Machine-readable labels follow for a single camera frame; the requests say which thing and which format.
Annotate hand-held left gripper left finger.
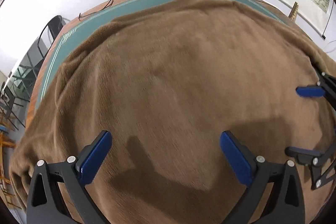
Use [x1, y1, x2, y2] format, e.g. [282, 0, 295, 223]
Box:
[26, 130, 113, 224]

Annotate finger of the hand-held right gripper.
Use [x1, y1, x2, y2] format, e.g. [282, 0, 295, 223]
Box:
[296, 72, 336, 109]
[285, 141, 336, 190]

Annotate black armchair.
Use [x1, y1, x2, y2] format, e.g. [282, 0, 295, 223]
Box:
[39, 15, 71, 57]

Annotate brown fleece garment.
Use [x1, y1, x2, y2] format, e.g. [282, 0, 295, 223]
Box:
[9, 0, 336, 224]

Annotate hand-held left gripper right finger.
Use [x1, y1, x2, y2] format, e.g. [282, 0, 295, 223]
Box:
[219, 131, 305, 224]

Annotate bamboo slat roll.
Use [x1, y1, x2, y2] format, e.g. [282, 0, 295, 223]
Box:
[288, 2, 300, 22]

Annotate white folding table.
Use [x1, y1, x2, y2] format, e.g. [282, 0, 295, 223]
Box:
[9, 38, 49, 99]

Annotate wooden chairs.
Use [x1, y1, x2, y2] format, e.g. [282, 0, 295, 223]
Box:
[0, 106, 21, 211]

